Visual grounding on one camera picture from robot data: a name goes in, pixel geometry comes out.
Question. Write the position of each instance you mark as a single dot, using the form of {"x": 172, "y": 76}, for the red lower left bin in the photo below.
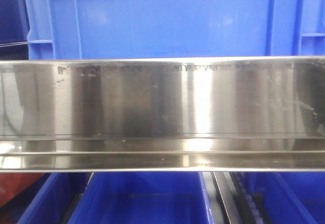
{"x": 18, "y": 189}

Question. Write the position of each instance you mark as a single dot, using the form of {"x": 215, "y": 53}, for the steel roller track divider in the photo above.
{"x": 230, "y": 202}

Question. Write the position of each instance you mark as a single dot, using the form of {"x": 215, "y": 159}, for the dark blue upper left crate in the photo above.
{"x": 14, "y": 21}

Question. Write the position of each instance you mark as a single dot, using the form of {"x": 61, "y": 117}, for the blue upper shelf crate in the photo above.
{"x": 93, "y": 29}

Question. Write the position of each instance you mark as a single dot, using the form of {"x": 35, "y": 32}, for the blue lower right bin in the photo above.
{"x": 289, "y": 197}

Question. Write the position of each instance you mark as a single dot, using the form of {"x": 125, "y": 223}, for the blue bin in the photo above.
{"x": 289, "y": 197}
{"x": 144, "y": 197}
{"x": 55, "y": 197}

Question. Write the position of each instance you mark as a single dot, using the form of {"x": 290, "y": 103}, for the blue lower middle bin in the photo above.
{"x": 144, "y": 197}

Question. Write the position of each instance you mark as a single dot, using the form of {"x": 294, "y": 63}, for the blue lower left bin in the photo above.
{"x": 55, "y": 197}

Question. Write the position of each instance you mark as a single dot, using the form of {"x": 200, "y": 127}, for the stainless steel shelf rail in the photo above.
{"x": 261, "y": 113}

